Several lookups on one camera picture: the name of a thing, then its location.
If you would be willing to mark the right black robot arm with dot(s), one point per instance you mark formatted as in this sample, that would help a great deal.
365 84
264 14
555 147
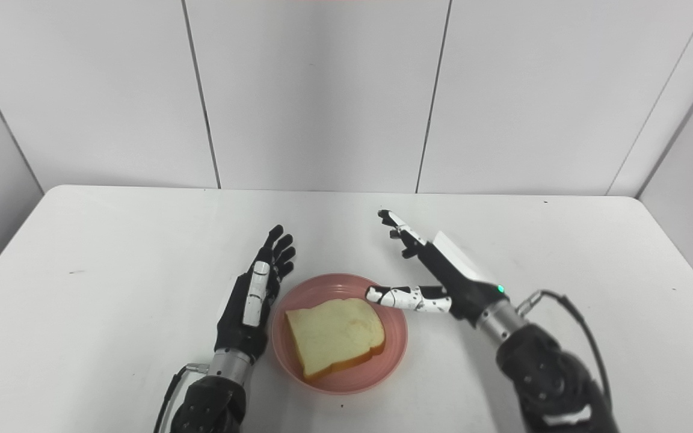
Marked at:
539 373

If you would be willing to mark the slice of white bread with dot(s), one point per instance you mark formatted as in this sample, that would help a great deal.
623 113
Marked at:
334 337

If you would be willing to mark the pink round plate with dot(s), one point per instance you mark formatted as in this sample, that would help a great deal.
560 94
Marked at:
346 367

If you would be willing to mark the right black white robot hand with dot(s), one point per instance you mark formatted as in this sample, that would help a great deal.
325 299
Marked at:
443 276

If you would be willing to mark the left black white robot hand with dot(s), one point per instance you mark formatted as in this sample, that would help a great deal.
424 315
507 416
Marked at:
253 300

